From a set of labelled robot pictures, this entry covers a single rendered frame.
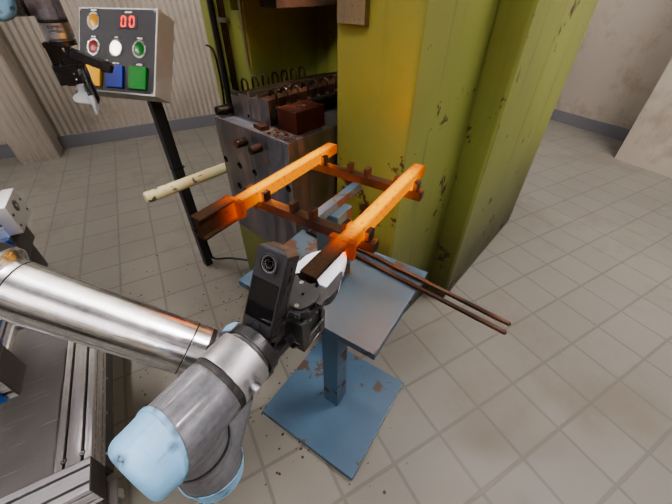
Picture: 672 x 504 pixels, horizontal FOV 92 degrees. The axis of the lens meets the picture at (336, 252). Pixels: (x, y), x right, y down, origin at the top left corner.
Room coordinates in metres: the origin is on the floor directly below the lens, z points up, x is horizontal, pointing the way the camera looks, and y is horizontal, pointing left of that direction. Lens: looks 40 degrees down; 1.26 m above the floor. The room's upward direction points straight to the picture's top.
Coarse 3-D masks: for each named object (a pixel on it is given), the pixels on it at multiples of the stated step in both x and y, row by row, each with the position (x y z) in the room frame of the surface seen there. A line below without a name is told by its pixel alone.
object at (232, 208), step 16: (336, 144) 0.82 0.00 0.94; (304, 160) 0.72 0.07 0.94; (320, 160) 0.76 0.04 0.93; (272, 176) 0.64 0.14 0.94; (288, 176) 0.65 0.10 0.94; (256, 192) 0.57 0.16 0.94; (272, 192) 0.61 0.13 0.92; (208, 208) 0.49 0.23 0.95; (224, 208) 0.51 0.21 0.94; (240, 208) 0.52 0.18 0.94; (208, 224) 0.47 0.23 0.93; (224, 224) 0.50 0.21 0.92
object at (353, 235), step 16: (400, 176) 0.64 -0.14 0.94; (416, 176) 0.65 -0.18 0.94; (384, 192) 0.57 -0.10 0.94; (400, 192) 0.57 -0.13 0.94; (368, 208) 0.51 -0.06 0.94; (384, 208) 0.51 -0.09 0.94; (352, 224) 0.46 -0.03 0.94; (368, 224) 0.46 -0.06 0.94; (336, 240) 0.41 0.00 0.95; (352, 240) 0.40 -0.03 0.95; (320, 256) 0.37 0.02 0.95; (336, 256) 0.37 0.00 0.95; (352, 256) 0.39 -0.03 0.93; (304, 272) 0.33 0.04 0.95; (320, 272) 0.33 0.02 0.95
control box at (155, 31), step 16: (80, 16) 1.43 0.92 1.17; (112, 16) 1.39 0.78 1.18; (128, 16) 1.37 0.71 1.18; (144, 16) 1.35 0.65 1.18; (160, 16) 1.35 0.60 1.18; (80, 32) 1.41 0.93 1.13; (96, 32) 1.39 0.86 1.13; (112, 32) 1.37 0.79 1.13; (128, 32) 1.35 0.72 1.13; (144, 32) 1.33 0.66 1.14; (160, 32) 1.33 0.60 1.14; (80, 48) 1.38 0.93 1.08; (128, 48) 1.32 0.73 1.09; (144, 48) 1.30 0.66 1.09; (160, 48) 1.31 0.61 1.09; (128, 64) 1.30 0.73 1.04; (144, 64) 1.28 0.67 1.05; (160, 64) 1.29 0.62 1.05; (160, 80) 1.27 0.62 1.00; (112, 96) 1.34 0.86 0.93; (128, 96) 1.29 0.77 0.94; (144, 96) 1.24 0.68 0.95; (160, 96) 1.24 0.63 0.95
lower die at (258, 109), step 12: (336, 72) 1.40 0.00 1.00; (276, 84) 1.25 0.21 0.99; (300, 84) 1.21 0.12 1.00; (312, 84) 1.25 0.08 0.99; (324, 84) 1.25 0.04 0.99; (240, 96) 1.13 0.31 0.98; (264, 96) 1.09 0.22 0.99; (300, 96) 1.14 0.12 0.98; (312, 96) 1.18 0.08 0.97; (240, 108) 1.14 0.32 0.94; (252, 108) 1.10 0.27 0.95; (264, 108) 1.05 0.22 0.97; (324, 108) 1.22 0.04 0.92; (264, 120) 1.06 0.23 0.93; (276, 120) 1.06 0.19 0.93
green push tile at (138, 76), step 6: (132, 66) 1.28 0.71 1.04; (132, 72) 1.27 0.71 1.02; (138, 72) 1.26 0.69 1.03; (144, 72) 1.26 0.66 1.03; (132, 78) 1.26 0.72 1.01; (138, 78) 1.26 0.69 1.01; (144, 78) 1.25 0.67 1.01; (132, 84) 1.25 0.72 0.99; (138, 84) 1.25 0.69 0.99; (144, 84) 1.24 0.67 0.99; (144, 90) 1.24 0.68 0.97
